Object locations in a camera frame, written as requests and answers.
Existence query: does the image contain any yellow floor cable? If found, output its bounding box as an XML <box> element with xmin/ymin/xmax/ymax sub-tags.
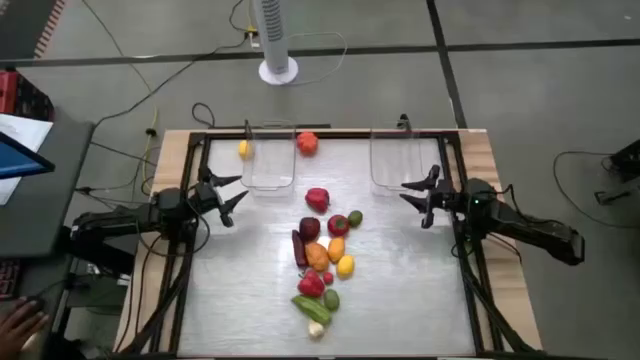
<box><xmin>81</xmin><ymin>0</ymin><xmax>159</xmax><ymax>186</ymax></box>

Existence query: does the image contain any red crate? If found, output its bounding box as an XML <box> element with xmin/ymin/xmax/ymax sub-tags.
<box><xmin>0</xmin><ymin>69</ymin><xmax>55</xmax><ymax>122</ymax></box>

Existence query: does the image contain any red bell pepper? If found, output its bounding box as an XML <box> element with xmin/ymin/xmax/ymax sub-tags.
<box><xmin>297</xmin><ymin>269</ymin><xmax>326</xmax><ymax>299</ymax></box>
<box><xmin>304</xmin><ymin>187</ymin><xmax>331</xmax><ymax>215</ymax></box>

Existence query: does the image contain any purple eggplant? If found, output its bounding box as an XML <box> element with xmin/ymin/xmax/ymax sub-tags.
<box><xmin>291</xmin><ymin>229</ymin><xmax>309</xmax><ymax>269</ymax></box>

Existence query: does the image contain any backlit keyboard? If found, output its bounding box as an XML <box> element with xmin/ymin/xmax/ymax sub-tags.
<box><xmin>0</xmin><ymin>258</ymin><xmax>22</xmax><ymax>301</ymax></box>

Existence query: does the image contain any dark grey desk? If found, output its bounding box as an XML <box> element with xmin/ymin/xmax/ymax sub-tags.
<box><xmin>0</xmin><ymin>107</ymin><xmax>96</xmax><ymax>259</ymax></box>

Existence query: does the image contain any dark red apple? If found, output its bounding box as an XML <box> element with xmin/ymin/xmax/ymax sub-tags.
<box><xmin>298</xmin><ymin>216</ymin><xmax>322</xmax><ymax>243</ymax></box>

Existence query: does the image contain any black looped cable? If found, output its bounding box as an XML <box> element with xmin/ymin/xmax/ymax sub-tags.
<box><xmin>191</xmin><ymin>102</ymin><xmax>217</xmax><ymax>129</ymax></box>

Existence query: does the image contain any white tower fan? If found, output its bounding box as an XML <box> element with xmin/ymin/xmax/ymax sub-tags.
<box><xmin>251</xmin><ymin>0</ymin><xmax>300</xmax><ymax>86</ymax></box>

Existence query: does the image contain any white cable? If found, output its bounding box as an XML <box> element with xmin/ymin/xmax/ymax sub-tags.
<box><xmin>249</xmin><ymin>31</ymin><xmax>349</xmax><ymax>86</ymax></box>

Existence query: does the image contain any dark striped-edge mat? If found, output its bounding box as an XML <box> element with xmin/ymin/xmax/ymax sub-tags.
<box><xmin>0</xmin><ymin>0</ymin><xmax>67</xmax><ymax>60</ymax></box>

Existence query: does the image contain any clear plastic bin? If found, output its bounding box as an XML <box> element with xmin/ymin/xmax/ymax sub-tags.
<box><xmin>241</xmin><ymin>121</ymin><xmax>297</xmax><ymax>195</ymax></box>
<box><xmin>369</xmin><ymin>122</ymin><xmax>430</xmax><ymax>196</ymax></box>

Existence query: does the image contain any green cucumber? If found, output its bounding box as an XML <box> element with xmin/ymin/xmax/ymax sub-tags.
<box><xmin>291</xmin><ymin>294</ymin><xmax>333</xmax><ymax>326</ymax></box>

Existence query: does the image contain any orange red pumpkin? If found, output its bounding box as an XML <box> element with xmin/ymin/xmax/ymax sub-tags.
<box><xmin>296</xmin><ymin>131</ymin><xmax>320</xmax><ymax>156</ymax></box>

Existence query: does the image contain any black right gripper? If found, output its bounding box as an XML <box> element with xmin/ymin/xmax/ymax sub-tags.
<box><xmin>399</xmin><ymin>165</ymin><xmax>465</xmax><ymax>230</ymax></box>

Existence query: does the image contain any blue screen monitor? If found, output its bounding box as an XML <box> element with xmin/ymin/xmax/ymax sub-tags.
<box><xmin>0</xmin><ymin>130</ymin><xmax>56</xmax><ymax>180</ymax></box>

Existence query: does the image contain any person's hand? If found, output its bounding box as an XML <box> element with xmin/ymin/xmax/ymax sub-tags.
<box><xmin>0</xmin><ymin>297</ymin><xmax>50</xmax><ymax>360</ymax></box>

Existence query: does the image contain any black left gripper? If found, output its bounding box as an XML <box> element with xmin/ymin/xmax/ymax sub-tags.
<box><xmin>191</xmin><ymin>166</ymin><xmax>250</xmax><ymax>228</ymax></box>

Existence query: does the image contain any black metal table frame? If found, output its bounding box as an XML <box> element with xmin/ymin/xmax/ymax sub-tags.
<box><xmin>117</xmin><ymin>130</ymin><xmax>544</xmax><ymax>360</ymax></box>

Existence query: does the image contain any white paper sheet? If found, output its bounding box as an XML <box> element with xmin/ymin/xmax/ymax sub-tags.
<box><xmin>0</xmin><ymin>113</ymin><xmax>54</xmax><ymax>206</ymax></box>

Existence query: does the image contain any thin black equipment cable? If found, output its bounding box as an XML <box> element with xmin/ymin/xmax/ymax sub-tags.
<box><xmin>552</xmin><ymin>149</ymin><xmax>640</xmax><ymax>231</ymax></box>

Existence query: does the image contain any yellow orange mango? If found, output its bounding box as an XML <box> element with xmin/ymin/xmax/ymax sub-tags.
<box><xmin>327</xmin><ymin>236</ymin><xmax>346</xmax><ymax>264</ymax></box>

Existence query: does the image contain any long black floor cable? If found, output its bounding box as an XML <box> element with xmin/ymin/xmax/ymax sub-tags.
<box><xmin>92</xmin><ymin>37</ymin><xmax>251</xmax><ymax>131</ymax></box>

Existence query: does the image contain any black equipment box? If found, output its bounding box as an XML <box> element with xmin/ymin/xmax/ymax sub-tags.
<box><xmin>593</xmin><ymin>138</ymin><xmax>640</xmax><ymax>206</ymax></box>

